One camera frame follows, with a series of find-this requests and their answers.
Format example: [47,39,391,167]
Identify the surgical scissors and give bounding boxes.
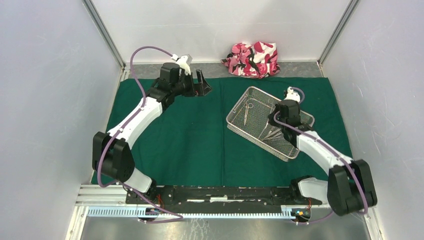
[243,102,254,126]

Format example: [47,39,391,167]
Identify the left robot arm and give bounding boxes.
[92,62,212,204]

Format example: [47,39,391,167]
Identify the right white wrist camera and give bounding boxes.
[284,87,301,103]

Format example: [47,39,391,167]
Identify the green surgical drape cloth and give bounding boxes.
[91,76,354,187]

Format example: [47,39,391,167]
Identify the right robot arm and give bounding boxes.
[268,99,378,216]

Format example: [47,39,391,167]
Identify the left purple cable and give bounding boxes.
[96,45,184,224]

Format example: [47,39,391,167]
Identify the aluminium frame rail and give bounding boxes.
[75,184,377,220]

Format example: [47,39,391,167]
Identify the pink camouflage cloth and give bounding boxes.
[221,41,280,79]

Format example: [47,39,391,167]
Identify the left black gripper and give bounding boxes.
[171,69,213,98]

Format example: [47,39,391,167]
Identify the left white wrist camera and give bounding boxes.
[171,54,193,76]

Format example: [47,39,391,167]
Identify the wire mesh instrument tray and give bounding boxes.
[226,86,300,162]

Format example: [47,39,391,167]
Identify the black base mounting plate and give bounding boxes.
[125,184,323,215]

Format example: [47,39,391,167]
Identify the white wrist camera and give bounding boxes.
[284,87,301,103]
[171,54,193,76]

